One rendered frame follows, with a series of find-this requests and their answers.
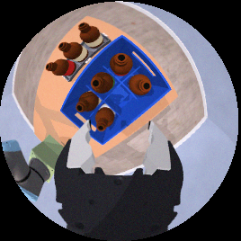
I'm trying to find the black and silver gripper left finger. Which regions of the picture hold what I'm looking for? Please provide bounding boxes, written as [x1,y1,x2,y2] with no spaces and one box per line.
[54,120,95,203]

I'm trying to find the brown glass bottle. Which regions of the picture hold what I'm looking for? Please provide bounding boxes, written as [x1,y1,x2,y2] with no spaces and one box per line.
[110,53,133,76]
[58,42,88,62]
[76,91,102,112]
[46,58,76,76]
[91,72,115,94]
[78,22,103,49]
[128,74,151,95]
[95,103,115,131]

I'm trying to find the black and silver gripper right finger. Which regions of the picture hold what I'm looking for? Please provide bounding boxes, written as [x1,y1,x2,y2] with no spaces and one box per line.
[143,120,183,206]

